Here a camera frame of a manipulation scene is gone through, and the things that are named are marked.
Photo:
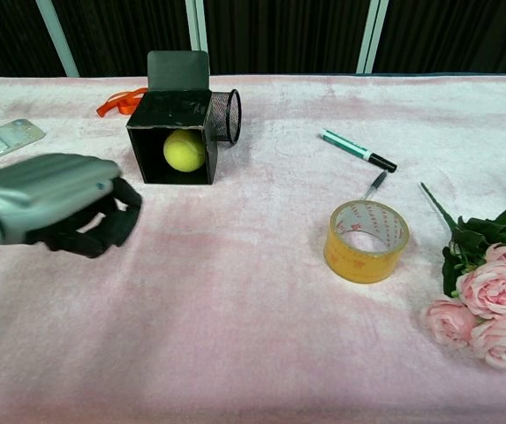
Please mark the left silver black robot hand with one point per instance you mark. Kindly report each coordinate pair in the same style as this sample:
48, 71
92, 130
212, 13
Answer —
54, 190

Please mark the yellow tennis ball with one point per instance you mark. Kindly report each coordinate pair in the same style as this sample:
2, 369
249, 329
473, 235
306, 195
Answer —
185, 150

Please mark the black cardboard box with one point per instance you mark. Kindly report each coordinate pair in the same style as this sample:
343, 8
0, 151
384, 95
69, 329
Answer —
171, 141

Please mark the orange ribbon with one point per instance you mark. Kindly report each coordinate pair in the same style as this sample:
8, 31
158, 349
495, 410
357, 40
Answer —
122, 102

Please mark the black mesh pen holder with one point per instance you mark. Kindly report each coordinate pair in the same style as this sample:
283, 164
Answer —
227, 117

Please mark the pink plush table cloth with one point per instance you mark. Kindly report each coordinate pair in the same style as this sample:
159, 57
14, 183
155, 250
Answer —
252, 318

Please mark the green white marker pen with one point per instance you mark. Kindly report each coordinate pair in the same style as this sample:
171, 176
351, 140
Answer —
358, 150

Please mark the yellow packing tape roll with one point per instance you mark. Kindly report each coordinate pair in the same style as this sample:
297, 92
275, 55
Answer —
365, 258

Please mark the black ballpoint pen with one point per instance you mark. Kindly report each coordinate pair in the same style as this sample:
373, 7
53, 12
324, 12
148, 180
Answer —
375, 185

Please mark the pink artificial rose bouquet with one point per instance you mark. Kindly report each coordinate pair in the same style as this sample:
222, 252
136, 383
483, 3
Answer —
491, 291

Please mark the white metal frame post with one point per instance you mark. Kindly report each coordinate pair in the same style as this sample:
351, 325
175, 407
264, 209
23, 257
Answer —
58, 37
372, 37
197, 26

